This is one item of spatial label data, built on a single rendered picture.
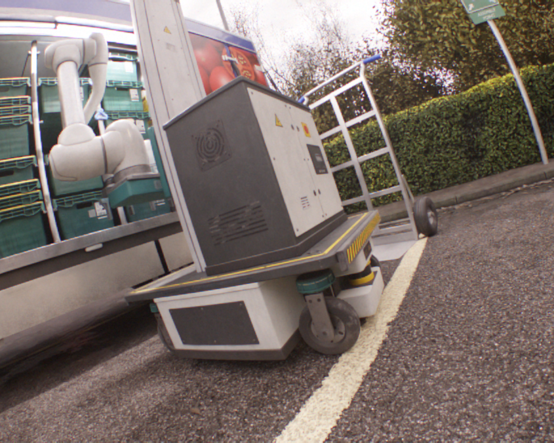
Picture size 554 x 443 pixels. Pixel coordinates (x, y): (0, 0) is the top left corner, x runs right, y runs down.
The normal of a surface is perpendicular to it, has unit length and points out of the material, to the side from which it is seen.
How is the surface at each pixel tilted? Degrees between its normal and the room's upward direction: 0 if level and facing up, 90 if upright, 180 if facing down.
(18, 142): 98
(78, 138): 77
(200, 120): 90
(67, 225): 98
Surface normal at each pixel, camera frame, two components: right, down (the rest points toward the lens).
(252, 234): -0.44, 0.18
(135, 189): 0.84, -0.25
